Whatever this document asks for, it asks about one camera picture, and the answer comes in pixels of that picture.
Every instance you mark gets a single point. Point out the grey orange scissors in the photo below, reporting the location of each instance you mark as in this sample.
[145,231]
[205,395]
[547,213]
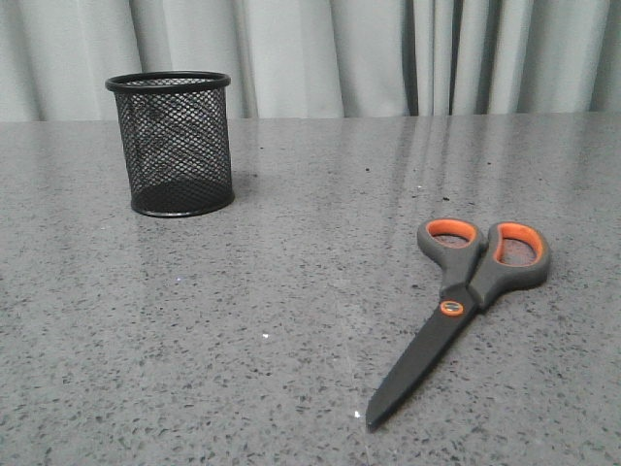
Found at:
[476,270]

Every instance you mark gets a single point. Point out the black mesh pen holder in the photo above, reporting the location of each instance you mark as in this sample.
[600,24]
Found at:
[174,133]

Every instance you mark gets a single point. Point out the grey curtain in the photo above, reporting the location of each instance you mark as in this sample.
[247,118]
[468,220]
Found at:
[318,58]

